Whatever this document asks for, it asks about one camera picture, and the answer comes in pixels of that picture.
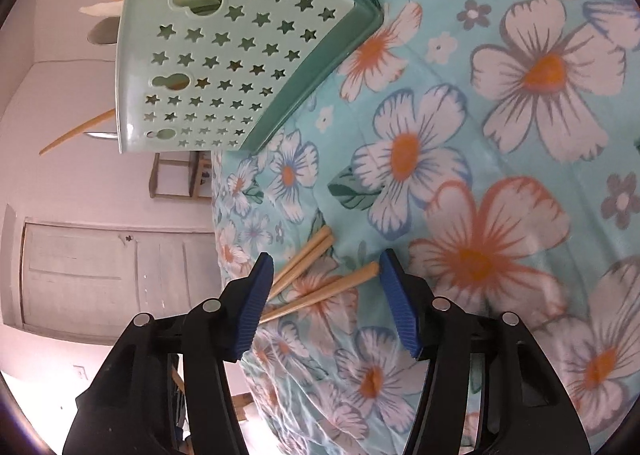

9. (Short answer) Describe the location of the white door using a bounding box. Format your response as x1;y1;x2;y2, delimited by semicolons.
20;220;223;341

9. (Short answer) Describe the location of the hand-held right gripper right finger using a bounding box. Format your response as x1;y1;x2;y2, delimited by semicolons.
378;249;593;455

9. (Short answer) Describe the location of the wooden chair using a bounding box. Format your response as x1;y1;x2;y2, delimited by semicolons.
149;151;213;200

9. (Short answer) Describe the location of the floral tablecloth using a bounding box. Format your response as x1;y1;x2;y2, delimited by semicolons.
210;0;640;455

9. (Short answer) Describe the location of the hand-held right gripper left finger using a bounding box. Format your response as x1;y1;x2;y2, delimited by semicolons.
62;252;275;455

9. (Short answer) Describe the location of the mint green utensil basket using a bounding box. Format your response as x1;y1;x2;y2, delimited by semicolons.
115;0;386;156

